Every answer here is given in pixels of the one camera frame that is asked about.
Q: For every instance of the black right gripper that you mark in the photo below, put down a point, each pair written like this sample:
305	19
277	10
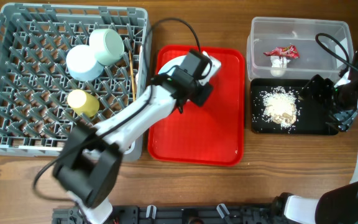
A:
342	121

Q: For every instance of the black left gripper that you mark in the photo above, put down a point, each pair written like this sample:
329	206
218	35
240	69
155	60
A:
199	101

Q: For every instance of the wooden chopstick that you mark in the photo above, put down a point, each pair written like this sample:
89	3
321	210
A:
132	77

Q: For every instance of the red snack wrapper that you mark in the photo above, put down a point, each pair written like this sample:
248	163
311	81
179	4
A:
289	52

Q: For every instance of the green bowl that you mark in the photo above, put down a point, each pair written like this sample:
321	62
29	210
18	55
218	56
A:
107	46

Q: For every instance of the yellow plastic cup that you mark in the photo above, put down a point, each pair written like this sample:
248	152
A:
83	103

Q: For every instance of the light blue bowl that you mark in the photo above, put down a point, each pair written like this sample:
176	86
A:
82	64

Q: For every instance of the light blue round plate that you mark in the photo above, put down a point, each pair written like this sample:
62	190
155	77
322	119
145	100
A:
169	67

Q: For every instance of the white plastic fork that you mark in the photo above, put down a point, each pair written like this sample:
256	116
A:
137	76

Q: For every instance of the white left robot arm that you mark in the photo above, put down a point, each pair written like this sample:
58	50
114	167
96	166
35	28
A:
89	163

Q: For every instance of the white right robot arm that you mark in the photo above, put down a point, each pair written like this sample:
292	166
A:
339	205

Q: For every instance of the pile of rice waste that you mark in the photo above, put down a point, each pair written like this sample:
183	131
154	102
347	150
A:
276	105

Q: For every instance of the black food waste tray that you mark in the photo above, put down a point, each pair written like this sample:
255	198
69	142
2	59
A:
309	120

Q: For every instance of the clear plastic waste bin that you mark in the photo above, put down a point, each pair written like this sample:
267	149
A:
267	33

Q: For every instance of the grey plastic dishwasher rack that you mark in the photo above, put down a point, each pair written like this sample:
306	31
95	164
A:
35	118

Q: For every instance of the red plastic tray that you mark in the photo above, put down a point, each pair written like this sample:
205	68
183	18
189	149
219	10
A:
214	133

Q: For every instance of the crumpled white tissue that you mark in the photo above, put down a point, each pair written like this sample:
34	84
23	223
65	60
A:
279	64

